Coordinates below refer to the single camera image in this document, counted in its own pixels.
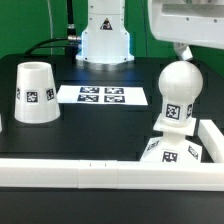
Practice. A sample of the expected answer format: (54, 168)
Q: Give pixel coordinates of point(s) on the white lamp bulb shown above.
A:
(180, 83)

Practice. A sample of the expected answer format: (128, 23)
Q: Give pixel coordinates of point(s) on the white lamp shade cone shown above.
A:
(35, 98)

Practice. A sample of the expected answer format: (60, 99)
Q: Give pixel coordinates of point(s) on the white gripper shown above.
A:
(193, 22)

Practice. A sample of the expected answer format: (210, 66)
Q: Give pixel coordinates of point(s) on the white marker sheet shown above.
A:
(102, 95)

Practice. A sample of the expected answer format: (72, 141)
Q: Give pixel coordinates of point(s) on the white front rail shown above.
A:
(47, 173)

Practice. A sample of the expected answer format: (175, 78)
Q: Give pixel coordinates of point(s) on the white lamp base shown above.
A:
(172, 146)

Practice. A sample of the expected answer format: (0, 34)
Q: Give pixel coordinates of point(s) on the white rail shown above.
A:
(212, 139)
(47, 173)

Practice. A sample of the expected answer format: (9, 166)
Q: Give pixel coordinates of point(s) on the white right rail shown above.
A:
(212, 139)

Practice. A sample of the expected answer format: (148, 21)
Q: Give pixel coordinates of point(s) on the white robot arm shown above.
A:
(105, 42)

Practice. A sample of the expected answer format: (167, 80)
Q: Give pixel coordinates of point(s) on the white object at left edge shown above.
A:
(0, 123)

